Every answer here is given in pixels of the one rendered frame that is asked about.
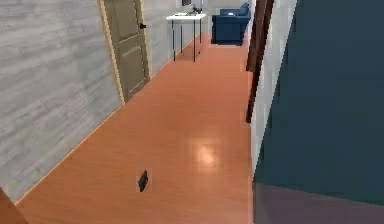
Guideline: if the small black flat object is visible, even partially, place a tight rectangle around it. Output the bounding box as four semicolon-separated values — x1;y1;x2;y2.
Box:
137;170;149;193

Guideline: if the blue armchair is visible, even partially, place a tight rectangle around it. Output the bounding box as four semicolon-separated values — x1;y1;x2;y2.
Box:
211;7;252;46

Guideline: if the white table with black legs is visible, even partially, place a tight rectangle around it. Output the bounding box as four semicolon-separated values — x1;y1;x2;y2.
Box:
165;12;207;63

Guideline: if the dark brown room door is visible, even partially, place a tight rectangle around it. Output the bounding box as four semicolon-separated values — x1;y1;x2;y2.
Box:
245;0;275;124

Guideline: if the olive panelled room door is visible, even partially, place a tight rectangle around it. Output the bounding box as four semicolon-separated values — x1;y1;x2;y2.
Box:
98;0;153;105

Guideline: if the dark object on table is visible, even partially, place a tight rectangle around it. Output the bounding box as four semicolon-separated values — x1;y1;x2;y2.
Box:
187;3;204;16

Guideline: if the blue cushion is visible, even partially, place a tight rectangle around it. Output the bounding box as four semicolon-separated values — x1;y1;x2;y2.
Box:
238;2;251;17

